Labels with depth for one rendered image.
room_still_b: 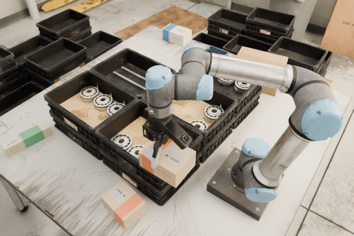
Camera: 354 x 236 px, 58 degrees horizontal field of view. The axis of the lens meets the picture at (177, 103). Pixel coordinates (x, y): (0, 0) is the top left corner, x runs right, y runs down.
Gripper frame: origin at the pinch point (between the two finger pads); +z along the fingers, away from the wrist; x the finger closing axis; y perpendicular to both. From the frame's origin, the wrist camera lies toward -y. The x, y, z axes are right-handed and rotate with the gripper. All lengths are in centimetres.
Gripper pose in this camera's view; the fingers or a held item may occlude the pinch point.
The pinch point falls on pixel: (167, 156)
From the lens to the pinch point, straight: 114.2
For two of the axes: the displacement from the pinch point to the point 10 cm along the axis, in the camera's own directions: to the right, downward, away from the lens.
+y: -8.1, -3.8, 4.4
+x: -5.8, 5.4, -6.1
